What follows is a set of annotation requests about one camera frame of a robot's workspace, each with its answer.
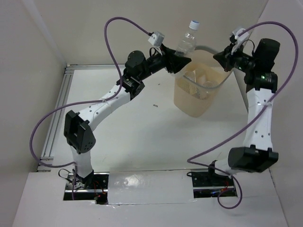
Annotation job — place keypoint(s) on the clear bottle blue-white cap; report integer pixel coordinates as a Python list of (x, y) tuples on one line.
[(187, 42)]

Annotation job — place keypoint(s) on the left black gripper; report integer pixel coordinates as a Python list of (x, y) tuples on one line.
[(169, 59)]

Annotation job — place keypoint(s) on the aluminium frame rail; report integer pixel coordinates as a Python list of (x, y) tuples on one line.
[(127, 139)]

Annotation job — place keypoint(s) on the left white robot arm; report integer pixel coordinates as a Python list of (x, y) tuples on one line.
[(79, 126)]

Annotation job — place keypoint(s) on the beige plastic bin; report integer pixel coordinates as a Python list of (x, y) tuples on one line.
[(195, 91)]

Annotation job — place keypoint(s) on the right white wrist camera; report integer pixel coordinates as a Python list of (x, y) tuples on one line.
[(237, 38)]

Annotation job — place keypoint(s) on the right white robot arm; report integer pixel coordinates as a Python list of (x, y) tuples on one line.
[(256, 154)]

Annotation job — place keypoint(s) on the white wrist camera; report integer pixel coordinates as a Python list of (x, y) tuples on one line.
[(156, 39), (237, 38)]

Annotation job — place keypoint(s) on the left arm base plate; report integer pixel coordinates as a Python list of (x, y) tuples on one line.
[(93, 190)]

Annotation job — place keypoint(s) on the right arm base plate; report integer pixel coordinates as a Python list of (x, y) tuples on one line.
[(206, 186)]

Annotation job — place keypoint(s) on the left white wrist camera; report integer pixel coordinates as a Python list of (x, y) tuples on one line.
[(156, 39)]

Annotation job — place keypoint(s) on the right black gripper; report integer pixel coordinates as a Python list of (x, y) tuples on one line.
[(225, 58)]

